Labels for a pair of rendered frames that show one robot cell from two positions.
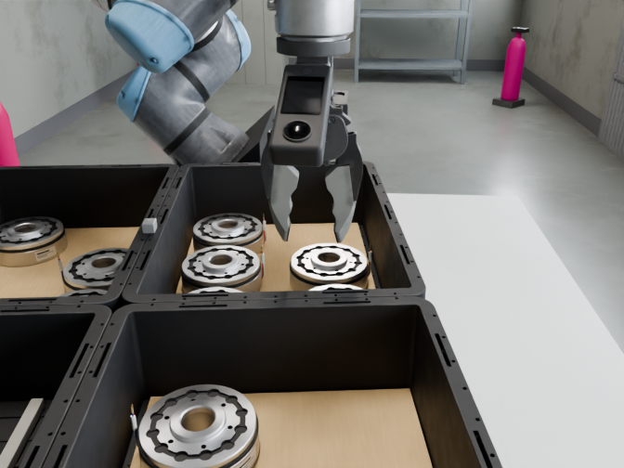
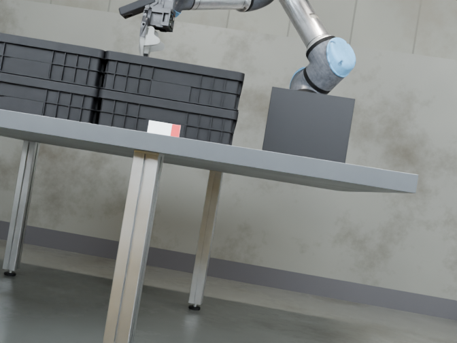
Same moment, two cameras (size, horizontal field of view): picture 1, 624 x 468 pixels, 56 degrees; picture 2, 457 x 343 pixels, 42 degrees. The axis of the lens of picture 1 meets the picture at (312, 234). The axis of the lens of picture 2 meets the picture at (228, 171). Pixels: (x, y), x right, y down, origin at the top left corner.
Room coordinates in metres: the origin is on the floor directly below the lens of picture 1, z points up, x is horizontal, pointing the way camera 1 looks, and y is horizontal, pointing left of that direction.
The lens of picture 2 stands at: (0.95, -1.77, 0.62)
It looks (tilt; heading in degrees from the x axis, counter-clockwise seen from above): 1 degrees up; 92
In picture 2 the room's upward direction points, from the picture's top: 9 degrees clockwise
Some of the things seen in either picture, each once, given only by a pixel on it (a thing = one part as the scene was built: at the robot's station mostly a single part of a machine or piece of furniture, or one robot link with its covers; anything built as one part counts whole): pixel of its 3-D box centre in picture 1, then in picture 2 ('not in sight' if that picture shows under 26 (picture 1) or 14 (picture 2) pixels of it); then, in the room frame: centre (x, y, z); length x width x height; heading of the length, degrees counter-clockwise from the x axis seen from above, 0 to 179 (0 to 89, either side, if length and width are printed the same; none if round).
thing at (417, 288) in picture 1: (277, 222); (177, 74); (0.68, 0.04, 0.92); 0.40 x 0.30 x 0.02; 3
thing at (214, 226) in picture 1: (227, 225); not in sight; (0.79, 0.12, 0.86); 0.05 x 0.05 x 0.01
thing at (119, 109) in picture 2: not in sight; (169, 125); (0.68, 0.04, 0.76); 0.40 x 0.30 x 0.12; 3
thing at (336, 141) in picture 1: (313, 97); (159, 9); (0.60, 0.00, 1.09); 0.09 x 0.08 x 0.12; 176
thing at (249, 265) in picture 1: (221, 265); not in sight; (0.68, 0.12, 0.86); 0.10 x 0.10 x 0.01
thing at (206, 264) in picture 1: (220, 261); not in sight; (0.68, 0.12, 0.86); 0.05 x 0.05 x 0.01
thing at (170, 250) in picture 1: (278, 257); (175, 91); (0.68, 0.04, 0.87); 0.40 x 0.30 x 0.11; 3
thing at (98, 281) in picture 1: (105, 266); not in sight; (0.67, 0.27, 0.86); 0.10 x 0.10 x 0.01
